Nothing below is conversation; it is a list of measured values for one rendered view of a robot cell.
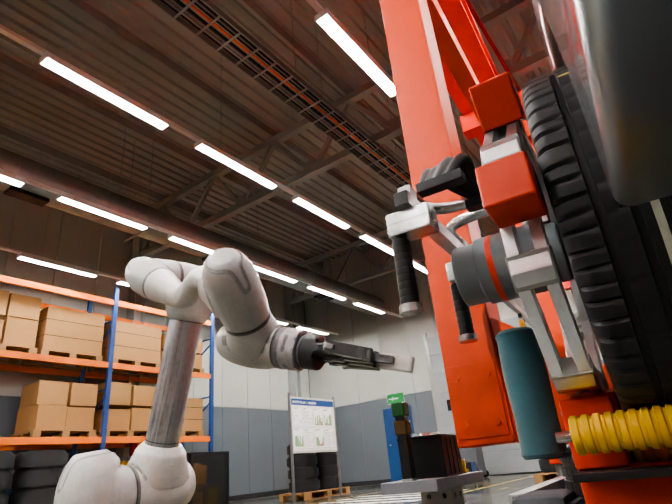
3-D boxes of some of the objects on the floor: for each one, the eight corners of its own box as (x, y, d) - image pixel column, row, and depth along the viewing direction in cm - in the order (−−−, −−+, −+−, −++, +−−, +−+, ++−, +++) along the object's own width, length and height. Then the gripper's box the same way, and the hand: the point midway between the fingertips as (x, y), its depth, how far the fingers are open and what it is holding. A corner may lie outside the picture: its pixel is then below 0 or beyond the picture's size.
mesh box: (188, 520, 765) (189, 452, 804) (138, 522, 830) (142, 459, 869) (230, 513, 832) (230, 451, 871) (181, 515, 897) (183, 457, 936)
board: (304, 504, 870) (297, 390, 948) (282, 505, 896) (278, 394, 974) (352, 496, 984) (343, 394, 1062) (332, 497, 1010) (324, 398, 1088)
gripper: (312, 376, 110) (417, 392, 99) (286, 358, 99) (401, 374, 89) (320, 343, 113) (423, 356, 103) (296, 322, 102) (408, 334, 92)
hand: (395, 362), depth 97 cm, fingers closed
